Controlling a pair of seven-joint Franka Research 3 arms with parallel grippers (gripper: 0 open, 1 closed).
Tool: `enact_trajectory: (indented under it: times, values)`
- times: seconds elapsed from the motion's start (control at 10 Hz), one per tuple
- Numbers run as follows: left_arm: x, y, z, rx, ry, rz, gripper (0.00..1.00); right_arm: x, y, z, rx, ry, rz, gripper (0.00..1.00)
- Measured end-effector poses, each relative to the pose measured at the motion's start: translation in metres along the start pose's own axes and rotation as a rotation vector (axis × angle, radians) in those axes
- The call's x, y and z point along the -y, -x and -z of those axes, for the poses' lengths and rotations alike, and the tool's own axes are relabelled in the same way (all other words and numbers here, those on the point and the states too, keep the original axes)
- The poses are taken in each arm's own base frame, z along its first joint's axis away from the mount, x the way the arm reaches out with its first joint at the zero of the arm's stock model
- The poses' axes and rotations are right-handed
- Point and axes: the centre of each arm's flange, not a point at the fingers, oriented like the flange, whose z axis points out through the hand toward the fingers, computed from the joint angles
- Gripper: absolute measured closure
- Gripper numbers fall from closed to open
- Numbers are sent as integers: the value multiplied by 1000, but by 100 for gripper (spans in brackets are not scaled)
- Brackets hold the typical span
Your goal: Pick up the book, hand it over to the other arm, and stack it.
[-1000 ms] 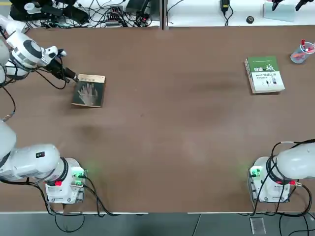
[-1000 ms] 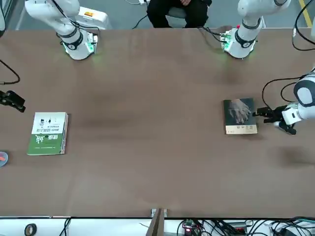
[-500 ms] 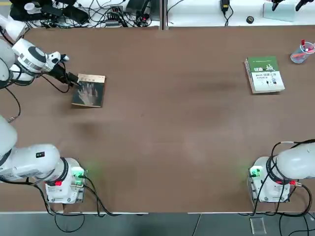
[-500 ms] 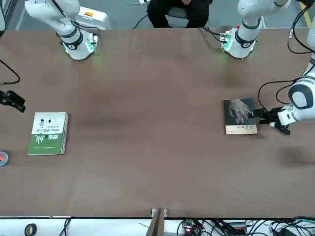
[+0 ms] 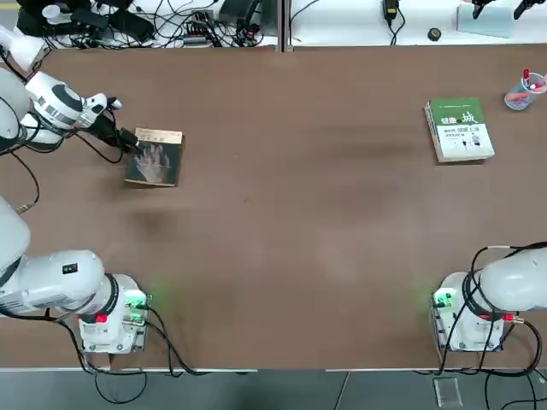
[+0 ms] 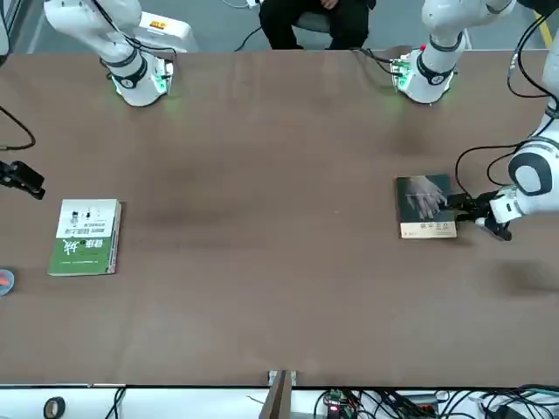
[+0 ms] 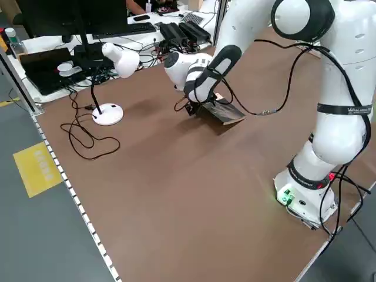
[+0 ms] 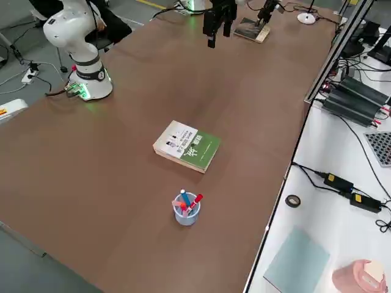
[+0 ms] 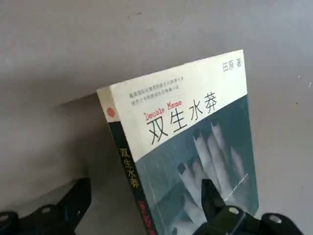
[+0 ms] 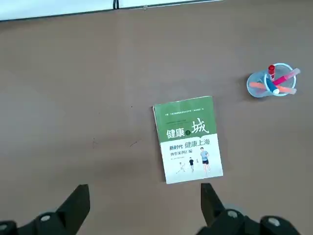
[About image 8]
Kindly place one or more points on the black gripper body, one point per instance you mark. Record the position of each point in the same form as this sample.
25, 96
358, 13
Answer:
271, 5
224, 6

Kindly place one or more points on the dark book with hands cover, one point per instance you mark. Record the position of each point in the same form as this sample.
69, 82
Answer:
250, 30

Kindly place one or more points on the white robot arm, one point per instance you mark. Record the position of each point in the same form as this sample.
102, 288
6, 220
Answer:
67, 30

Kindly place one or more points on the green and white book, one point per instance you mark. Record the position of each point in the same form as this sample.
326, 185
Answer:
189, 146

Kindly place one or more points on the white desk lamp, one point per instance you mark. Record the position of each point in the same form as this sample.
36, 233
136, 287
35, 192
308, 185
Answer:
307, 18

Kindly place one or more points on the black computer monitor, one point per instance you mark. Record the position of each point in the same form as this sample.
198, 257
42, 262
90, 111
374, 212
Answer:
380, 52

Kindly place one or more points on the blue and white pen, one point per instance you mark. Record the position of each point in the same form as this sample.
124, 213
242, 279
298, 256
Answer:
184, 196

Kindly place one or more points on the checkered grid board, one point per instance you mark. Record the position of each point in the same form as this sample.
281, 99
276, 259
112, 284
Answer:
380, 149

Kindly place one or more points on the pink pen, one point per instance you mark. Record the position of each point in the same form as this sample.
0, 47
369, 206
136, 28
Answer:
178, 204

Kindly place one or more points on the black power adapter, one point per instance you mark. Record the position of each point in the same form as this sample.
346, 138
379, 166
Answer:
337, 182

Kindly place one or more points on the black tape roll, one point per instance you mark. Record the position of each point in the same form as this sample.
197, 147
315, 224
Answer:
292, 201

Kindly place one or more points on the white power strip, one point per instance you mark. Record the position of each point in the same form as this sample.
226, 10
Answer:
30, 76

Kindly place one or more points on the black adapter with yellow label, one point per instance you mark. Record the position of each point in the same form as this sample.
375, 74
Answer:
365, 202

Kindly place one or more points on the white cabinet with orange label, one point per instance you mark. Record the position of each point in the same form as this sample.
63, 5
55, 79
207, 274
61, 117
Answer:
12, 111

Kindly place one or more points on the pale blue-grey pad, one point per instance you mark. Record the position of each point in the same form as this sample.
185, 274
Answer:
296, 262

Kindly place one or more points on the pink container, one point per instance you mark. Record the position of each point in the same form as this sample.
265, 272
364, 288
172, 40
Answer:
357, 277

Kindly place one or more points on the aluminium frame post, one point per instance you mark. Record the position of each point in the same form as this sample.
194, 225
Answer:
331, 58

